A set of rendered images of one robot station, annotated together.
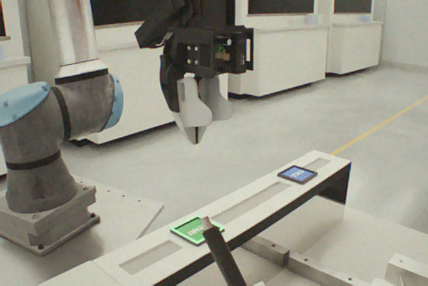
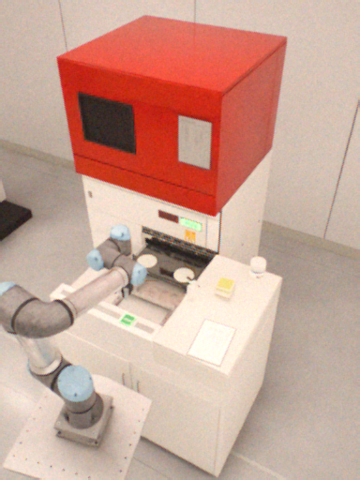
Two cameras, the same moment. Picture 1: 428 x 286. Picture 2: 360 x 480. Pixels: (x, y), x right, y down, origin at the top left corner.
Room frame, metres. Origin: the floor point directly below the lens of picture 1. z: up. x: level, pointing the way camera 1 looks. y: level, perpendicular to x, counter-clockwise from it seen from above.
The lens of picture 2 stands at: (0.61, 1.40, 2.55)
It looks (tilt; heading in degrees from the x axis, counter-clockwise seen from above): 41 degrees down; 257
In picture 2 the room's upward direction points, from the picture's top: straight up
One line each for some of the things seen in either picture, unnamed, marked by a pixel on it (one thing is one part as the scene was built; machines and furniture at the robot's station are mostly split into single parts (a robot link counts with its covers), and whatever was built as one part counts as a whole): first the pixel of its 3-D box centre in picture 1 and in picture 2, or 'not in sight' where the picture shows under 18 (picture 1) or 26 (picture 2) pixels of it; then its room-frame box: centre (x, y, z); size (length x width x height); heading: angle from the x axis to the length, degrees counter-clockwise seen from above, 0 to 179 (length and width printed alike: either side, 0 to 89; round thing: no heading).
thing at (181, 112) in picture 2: not in sight; (176, 108); (0.08, -0.80, 1.52); 0.81 x 0.75 x 0.59; 137
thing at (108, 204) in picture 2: not in sight; (148, 220); (0.30, -0.57, 1.02); 0.82 x 0.03 x 0.40; 137
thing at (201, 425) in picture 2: not in sight; (164, 356); (0.32, -0.15, 0.41); 0.97 x 0.64 x 0.82; 137
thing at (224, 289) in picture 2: not in sight; (225, 288); (0.05, -0.02, 1.00); 0.07 x 0.07 x 0.07; 51
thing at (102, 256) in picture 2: not in sight; (106, 257); (0.57, 0.10, 1.40); 0.11 x 0.11 x 0.08; 40
